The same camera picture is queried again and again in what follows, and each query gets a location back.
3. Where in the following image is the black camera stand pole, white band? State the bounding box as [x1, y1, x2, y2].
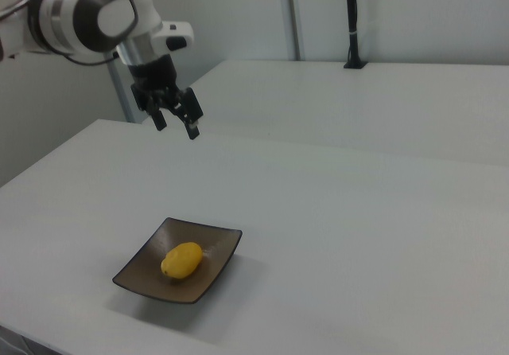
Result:
[343, 0, 368, 70]

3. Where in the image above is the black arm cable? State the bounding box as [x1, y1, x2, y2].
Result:
[55, 50, 120, 68]

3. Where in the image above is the brown square ceramic plate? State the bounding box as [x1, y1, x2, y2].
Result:
[111, 217, 243, 305]

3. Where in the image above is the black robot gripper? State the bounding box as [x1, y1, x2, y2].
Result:
[126, 53, 205, 141]

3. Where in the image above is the grey metal partition post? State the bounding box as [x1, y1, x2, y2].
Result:
[284, 0, 306, 62]
[107, 51, 138, 124]

